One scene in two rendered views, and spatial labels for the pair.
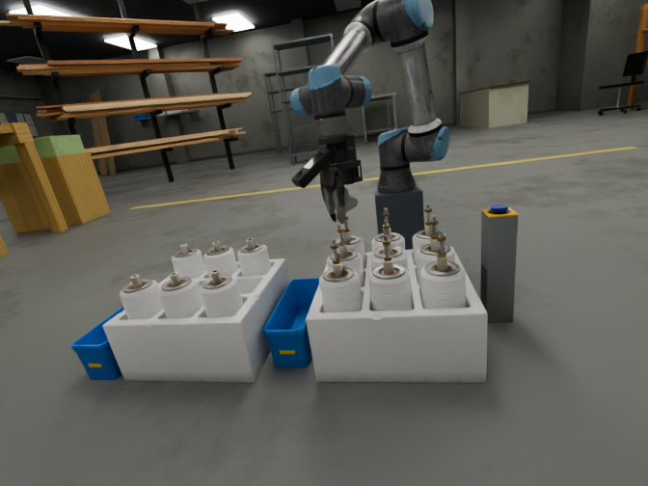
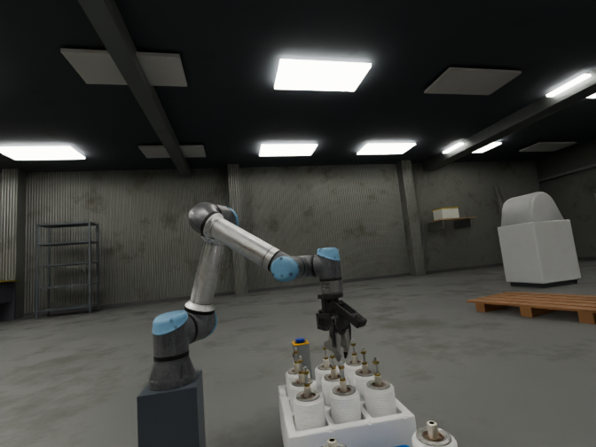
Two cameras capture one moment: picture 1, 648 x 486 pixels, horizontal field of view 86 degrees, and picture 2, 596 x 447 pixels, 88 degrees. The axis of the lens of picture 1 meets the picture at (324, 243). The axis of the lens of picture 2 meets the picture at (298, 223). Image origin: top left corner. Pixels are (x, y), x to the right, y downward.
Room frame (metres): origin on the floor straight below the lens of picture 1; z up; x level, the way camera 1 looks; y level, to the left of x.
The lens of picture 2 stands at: (1.33, 0.90, 0.68)
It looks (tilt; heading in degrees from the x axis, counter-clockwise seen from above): 7 degrees up; 249
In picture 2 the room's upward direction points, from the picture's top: 5 degrees counter-clockwise
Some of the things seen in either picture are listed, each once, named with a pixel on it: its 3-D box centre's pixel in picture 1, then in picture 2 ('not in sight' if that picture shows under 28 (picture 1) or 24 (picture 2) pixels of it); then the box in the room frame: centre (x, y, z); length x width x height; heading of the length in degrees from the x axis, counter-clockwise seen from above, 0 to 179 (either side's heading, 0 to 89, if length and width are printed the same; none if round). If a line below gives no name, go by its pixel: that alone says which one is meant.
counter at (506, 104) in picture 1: (489, 106); not in sight; (8.49, -4.31, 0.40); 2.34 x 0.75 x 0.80; 171
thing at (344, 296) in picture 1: (342, 308); (381, 414); (0.75, -0.02, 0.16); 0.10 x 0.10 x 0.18
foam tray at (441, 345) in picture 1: (392, 306); (339, 425); (0.84, -0.16, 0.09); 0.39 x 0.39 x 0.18; 78
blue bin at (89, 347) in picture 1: (129, 332); not in sight; (0.96, 0.65, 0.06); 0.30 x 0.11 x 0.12; 167
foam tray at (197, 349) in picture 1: (212, 312); not in sight; (0.95, 0.37, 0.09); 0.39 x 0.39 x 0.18; 77
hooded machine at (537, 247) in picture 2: not in sight; (535, 239); (-3.70, -2.25, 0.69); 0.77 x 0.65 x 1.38; 169
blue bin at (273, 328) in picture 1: (299, 318); not in sight; (0.90, 0.10, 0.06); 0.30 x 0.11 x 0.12; 168
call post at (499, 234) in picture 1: (497, 267); (302, 379); (0.85, -0.46, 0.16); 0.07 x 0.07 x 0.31; 78
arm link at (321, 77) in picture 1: (327, 93); (328, 263); (0.87, -0.06, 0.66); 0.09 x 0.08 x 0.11; 139
